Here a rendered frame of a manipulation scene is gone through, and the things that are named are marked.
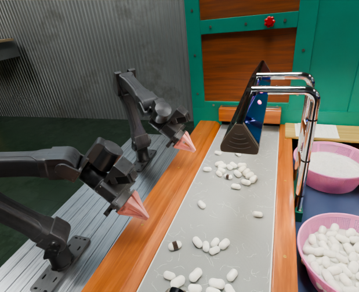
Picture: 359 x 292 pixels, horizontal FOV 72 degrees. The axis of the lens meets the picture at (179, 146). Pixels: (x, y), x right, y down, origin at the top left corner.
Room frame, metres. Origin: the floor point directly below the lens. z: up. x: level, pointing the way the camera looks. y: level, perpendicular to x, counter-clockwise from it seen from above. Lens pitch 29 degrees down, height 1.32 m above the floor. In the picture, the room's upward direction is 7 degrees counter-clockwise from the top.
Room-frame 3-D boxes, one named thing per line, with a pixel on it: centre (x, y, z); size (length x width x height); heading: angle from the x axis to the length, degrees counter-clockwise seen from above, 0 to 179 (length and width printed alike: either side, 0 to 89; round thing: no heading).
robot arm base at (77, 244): (0.52, 0.40, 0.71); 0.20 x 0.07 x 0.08; 159
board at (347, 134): (0.98, -0.66, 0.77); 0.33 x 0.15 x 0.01; 66
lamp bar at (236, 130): (0.74, -0.25, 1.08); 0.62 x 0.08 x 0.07; 156
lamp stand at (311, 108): (0.70, -0.32, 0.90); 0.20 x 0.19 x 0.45; 156
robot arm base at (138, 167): (1.09, 0.19, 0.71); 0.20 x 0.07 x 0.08; 159
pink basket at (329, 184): (0.78, -0.57, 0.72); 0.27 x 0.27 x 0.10
